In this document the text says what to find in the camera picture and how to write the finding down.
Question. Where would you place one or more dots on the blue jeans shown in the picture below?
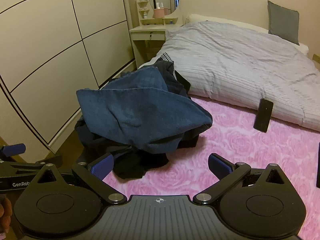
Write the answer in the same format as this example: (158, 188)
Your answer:
(140, 110)

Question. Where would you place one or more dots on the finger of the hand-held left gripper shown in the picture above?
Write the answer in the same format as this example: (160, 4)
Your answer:
(30, 166)
(13, 150)

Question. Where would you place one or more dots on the grey pillow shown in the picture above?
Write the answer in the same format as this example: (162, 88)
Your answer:
(283, 22)

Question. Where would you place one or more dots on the pink container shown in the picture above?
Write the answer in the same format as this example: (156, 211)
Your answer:
(158, 13)

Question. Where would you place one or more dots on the black smartphone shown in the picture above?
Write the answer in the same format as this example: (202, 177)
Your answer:
(263, 115)

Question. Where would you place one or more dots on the striped garment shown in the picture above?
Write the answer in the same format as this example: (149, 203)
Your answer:
(163, 57)

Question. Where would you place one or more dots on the folded black garment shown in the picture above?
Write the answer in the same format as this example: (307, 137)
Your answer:
(318, 165)

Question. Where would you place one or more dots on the pile of dark clothes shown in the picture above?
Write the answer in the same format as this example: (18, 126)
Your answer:
(130, 165)

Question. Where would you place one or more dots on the cream shelf organizer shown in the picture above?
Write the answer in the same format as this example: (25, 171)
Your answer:
(150, 21)

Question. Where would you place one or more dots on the cream wardrobe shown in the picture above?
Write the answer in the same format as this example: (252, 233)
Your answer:
(50, 30)

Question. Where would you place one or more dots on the cream dressing table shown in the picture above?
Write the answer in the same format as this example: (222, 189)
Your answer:
(147, 33)

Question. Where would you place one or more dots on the grey striped duvet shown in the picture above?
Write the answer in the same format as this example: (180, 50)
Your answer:
(237, 62)

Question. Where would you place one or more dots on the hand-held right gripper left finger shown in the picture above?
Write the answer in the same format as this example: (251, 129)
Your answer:
(102, 166)

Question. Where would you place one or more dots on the pink floral blanket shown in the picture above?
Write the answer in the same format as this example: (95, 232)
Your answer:
(250, 150)

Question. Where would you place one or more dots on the person's left hand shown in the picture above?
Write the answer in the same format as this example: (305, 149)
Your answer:
(5, 212)

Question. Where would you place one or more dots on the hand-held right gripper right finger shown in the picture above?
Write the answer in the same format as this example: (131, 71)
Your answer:
(220, 165)

